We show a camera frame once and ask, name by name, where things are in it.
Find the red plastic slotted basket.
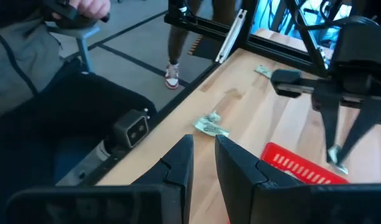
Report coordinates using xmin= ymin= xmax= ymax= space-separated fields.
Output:
xmin=260 ymin=142 xmax=349 ymax=185

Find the black handheld controller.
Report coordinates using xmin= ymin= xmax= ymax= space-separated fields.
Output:
xmin=42 ymin=0 xmax=111 ymax=29

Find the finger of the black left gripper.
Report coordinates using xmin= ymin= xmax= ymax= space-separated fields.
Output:
xmin=336 ymin=106 xmax=381 ymax=165
xmin=313 ymin=95 xmax=342 ymax=163

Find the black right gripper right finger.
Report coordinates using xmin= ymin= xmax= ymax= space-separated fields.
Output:
xmin=215 ymin=134 xmax=305 ymax=224

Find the person's hand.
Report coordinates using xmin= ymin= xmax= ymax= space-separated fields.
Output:
xmin=52 ymin=0 xmax=112 ymax=20

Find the hazard striped black floor mat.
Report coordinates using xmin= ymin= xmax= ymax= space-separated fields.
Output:
xmin=187 ymin=34 xmax=204 ymax=57

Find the grey stool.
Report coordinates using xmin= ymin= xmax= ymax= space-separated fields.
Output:
xmin=47 ymin=24 xmax=101 ymax=73

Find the person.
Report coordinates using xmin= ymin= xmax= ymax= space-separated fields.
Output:
xmin=164 ymin=0 xmax=241 ymax=90
xmin=0 ymin=0 xmax=159 ymax=224

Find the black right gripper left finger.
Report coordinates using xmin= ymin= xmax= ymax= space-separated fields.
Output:
xmin=131 ymin=134 xmax=194 ymax=224

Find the silver aluminium bracket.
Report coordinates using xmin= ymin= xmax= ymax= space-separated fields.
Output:
xmin=215 ymin=8 xmax=248 ymax=64

